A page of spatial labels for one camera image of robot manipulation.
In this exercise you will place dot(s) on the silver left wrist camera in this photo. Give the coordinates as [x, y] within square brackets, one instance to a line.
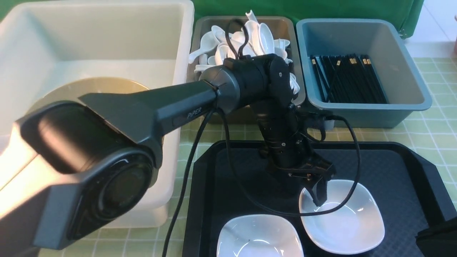
[319, 122]

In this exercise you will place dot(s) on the large white plastic tub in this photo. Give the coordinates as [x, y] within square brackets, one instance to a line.
[45, 45]

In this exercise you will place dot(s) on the green cloth backdrop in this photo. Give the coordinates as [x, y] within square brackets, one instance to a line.
[403, 14]

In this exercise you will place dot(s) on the tan noodle bowl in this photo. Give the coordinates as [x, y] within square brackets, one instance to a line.
[72, 91]

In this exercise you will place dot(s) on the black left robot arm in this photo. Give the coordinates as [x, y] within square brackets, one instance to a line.
[72, 167]

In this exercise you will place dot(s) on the black serving tray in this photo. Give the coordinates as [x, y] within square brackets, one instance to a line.
[407, 188]

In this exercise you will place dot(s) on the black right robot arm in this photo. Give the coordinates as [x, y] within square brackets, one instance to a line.
[439, 240]

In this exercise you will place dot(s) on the blue chopstick bin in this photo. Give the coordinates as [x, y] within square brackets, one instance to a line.
[399, 77]

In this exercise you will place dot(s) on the pile of black chopsticks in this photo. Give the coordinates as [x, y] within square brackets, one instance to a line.
[347, 79]

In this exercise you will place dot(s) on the pile of white spoons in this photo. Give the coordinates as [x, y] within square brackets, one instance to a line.
[218, 44]

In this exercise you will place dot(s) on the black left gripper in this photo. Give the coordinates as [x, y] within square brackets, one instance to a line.
[290, 151]

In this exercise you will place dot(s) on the white square dish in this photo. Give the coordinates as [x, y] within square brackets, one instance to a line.
[259, 235]
[355, 228]

